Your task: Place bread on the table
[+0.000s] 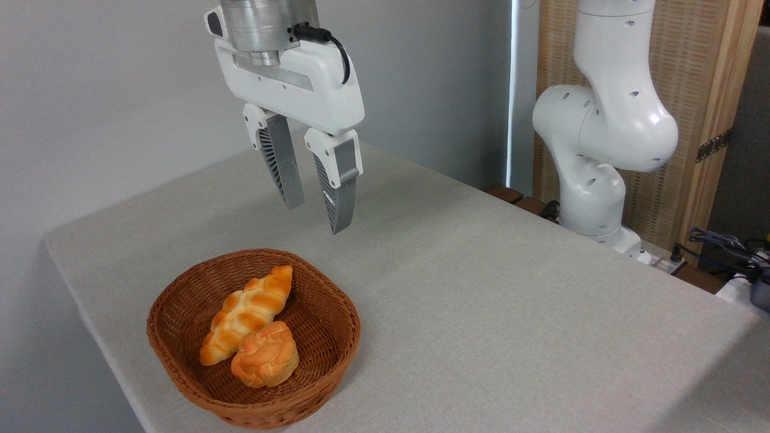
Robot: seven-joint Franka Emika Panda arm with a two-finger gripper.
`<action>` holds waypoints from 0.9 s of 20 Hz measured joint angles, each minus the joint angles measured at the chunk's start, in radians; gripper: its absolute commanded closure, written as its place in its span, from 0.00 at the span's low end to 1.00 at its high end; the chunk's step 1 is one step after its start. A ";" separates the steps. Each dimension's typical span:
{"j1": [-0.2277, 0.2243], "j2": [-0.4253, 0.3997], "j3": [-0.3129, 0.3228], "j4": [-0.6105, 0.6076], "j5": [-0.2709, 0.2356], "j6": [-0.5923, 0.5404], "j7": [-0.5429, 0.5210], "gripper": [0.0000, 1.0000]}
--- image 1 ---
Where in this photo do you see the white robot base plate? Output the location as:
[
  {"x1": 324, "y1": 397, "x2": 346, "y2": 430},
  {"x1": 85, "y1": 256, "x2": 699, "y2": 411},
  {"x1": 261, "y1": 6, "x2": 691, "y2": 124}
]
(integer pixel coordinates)
[{"x1": 593, "y1": 225, "x2": 688, "y2": 276}]

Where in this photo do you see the metal screen hinge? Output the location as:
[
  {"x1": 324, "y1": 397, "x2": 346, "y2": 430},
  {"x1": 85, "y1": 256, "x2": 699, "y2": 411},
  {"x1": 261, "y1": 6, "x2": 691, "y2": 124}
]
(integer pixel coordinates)
[{"x1": 695, "y1": 127, "x2": 733, "y2": 164}]

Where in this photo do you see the black cable bundle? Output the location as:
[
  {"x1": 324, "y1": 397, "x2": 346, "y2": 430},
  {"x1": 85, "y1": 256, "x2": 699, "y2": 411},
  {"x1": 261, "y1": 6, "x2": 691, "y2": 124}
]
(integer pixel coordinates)
[{"x1": 669, "y1": 226, "x2": 770, "y2": 284}]

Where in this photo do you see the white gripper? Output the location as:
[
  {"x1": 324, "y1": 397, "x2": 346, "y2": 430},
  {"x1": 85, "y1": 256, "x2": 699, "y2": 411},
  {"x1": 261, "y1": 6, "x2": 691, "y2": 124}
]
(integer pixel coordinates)
[{"x1": 204, "y1": 5, "x2": 366, "y2": 236}]

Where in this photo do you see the wooden rattan screen panel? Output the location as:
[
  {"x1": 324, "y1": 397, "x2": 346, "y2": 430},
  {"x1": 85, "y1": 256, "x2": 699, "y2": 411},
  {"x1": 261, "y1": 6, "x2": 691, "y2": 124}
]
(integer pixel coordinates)
[{"x1": 533, "y1": 0, "x2": 765, "y2": 266}]

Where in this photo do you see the long braided bread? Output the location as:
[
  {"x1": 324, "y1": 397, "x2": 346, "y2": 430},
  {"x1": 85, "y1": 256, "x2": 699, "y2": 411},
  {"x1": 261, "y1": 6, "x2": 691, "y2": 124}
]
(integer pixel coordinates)
[{"x1": 199, "y1": 265, "x2": 294, "y2": 367}]

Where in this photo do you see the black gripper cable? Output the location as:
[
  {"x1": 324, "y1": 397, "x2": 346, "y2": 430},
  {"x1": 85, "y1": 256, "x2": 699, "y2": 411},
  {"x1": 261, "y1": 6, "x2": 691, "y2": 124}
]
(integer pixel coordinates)
[{"x1": 290, "y1": 23, "x2": 352, "y2": 85}]

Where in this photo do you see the round knotted bread roll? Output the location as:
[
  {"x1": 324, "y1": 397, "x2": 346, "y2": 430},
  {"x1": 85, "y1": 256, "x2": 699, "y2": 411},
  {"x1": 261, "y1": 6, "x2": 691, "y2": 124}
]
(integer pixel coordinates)
[{"x1": 230, "y1": 320, "x2": 300, "y2": 389}]

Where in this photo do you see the brown wicker basket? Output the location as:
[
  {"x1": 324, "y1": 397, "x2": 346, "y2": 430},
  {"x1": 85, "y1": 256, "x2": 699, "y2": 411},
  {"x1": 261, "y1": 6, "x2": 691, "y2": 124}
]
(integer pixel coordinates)
[{"x1": 146, "y1": 248, "x2": 362, "y2": 431}]

